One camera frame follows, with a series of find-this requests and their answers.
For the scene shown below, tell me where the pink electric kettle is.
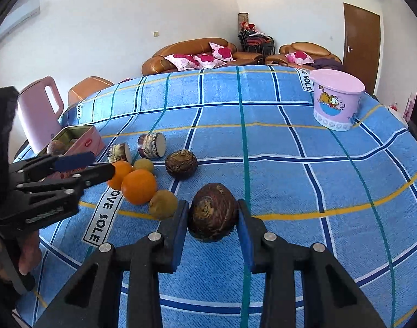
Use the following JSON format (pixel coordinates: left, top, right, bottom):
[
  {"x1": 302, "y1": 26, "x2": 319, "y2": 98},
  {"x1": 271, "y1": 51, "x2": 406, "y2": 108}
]
[{"x1": 16, "y1": 76, "x2": 64, "y2": 147}]

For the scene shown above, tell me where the small printed cup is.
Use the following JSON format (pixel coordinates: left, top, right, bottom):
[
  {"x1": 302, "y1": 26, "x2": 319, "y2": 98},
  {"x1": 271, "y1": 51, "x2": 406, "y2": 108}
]
[{"x1": 107, "y1": 142, "x2": 132, "y2": 163}]

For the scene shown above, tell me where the small green kiwi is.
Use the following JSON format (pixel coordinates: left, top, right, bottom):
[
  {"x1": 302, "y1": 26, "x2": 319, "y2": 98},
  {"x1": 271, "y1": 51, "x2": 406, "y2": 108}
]
[{"x1": 132, "y1": 158, "x2": 155, "y2": 175}]

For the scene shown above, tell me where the large orange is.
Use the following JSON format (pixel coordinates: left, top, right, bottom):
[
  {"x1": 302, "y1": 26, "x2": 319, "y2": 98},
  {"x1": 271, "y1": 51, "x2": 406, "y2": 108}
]
[{"x1": 121, "y1": 169, "x2": 158, "y2": 206}]

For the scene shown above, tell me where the large brown round fruit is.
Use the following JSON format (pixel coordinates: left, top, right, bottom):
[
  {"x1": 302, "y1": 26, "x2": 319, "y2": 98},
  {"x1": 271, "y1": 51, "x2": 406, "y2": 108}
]
[{"x1": 187, "y1": 183, "x2": 238, "y2": 243}]

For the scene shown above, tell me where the brown leather armchair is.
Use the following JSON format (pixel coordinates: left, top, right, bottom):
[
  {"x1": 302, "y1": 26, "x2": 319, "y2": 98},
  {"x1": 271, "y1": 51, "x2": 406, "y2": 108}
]
[{"x1": 265, "y1": 42, "x2": 342, "y2": 67}]

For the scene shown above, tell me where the person's left hand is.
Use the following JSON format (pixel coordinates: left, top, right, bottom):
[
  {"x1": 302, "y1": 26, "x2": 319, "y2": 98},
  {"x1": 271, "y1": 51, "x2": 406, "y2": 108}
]
[{"x1": 18, "y1": 230, "x2": 42, "y2": 277}]

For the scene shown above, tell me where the pink tin box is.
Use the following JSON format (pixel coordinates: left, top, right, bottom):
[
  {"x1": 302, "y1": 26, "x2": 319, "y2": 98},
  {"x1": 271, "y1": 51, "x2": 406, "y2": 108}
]
[{"x1": 34, "y1": 125, "x2": 105, "y2": 181}]

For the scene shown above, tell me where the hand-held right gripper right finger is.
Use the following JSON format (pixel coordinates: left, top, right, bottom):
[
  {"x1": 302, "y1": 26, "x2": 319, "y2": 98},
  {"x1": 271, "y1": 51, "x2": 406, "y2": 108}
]
[{"x1": 236, "y1": 199, "x2": 388, "y2": 328}]

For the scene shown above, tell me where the pink cartoon bucket with lid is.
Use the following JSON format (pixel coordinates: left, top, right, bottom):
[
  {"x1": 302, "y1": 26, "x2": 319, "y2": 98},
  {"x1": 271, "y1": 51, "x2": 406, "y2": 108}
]
[{"x1": 309, "y1": 69, "x2": 366, "y2": 132}]

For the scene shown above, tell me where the small orange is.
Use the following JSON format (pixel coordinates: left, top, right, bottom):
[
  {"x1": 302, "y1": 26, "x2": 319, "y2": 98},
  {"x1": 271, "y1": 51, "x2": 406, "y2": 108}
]
[{"x1": 107, "y1": 160, "x2": 133, "y2": 190}]

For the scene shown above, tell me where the orange leather chair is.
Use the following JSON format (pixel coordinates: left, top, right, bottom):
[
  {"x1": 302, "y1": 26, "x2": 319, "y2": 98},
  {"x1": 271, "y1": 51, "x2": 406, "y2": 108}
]
[{"x1": 68, "y1": 76, "x2": 115, "y2": 107}]

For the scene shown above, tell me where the brown wooden door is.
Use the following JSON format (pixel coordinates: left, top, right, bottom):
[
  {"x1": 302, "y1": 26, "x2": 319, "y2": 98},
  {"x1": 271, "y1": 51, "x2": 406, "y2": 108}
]
[{"x1": 342, "y1": 3, "x2": 381, "y2": 94}]

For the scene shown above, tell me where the dark purple cloth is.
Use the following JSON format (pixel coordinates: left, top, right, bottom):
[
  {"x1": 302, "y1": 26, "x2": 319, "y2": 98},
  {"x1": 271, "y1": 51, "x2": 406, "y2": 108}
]
[{"x1": 312, "y1": 58, "x2": 344, "y2": 71}]

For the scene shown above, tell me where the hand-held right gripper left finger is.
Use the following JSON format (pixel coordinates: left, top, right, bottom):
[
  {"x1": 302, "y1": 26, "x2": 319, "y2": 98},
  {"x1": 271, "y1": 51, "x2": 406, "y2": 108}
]
[{"x1": 34, "y1": 199, "x2": 190, "y2": 328}]

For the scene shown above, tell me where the large printed cup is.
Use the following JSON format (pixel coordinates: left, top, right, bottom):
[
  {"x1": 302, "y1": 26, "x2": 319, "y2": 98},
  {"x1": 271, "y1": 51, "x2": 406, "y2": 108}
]
[{"x1": 137, "y1": 133, "x2": 167, "y2": 159}]

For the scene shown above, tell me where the white air conditioner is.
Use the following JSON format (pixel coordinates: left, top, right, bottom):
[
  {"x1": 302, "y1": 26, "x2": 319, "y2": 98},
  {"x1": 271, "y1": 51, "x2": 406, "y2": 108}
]
[{"x1": 0, "y1": 0, "x2": 42, "y2": 42}]

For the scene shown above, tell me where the purple passion fruit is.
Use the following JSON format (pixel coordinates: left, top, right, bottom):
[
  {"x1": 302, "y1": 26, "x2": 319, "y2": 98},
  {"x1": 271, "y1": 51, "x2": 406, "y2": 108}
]
[{"x1": 46, "y1": 140, "x2": 67, "y2": 156}]

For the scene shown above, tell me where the brown leather sofa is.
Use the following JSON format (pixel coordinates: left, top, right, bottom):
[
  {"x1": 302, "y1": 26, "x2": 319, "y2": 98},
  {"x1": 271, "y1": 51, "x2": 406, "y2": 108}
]
[{"x1": 142, "y1": 37, "x2": 264, "y2": 76}]

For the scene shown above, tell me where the small brown round fruit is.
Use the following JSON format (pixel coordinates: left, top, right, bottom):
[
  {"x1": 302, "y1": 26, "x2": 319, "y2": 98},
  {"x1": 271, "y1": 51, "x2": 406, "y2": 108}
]
[{"x1": 165, "y1": 150, "x2": 198, "y2": 180}]

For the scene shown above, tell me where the pink flowered pillow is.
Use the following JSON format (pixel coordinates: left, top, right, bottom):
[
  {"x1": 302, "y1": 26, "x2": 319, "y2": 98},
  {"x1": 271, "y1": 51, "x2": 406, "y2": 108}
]
[
  {"x1": 193, "y1": 54, "x2": 226, "y2": 69},
  {"x1": 286, "y1": 51, "x2": 314, "y2": 65},
  {"x1": 208, "y1": 42, "x2": 234, "y2": 62},
  {"x1": 165, "y1": 54, "x2": 200, "y2": 72}
]

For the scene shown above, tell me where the large green kiwi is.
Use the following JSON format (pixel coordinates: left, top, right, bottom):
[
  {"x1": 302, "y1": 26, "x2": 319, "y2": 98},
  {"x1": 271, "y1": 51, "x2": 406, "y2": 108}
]
[{"x1": 149, "y1": 189, "x2": 179, "y2": 220}]

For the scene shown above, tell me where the black rack with clothes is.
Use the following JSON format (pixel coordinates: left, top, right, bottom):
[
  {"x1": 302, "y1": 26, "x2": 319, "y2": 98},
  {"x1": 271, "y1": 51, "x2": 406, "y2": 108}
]
[{"x1": 237, "y1": 29, "x2": 275, "y2": 57}]

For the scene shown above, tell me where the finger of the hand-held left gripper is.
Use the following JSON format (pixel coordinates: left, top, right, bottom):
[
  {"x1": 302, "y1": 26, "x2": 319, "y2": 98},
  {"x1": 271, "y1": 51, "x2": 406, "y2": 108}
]
[
  {"x1": 8, "y1": 151, "x2": 97, "y2": 187},
  {"x1": 17, "y1": 162, "x2": 116, "y2": 200}
]

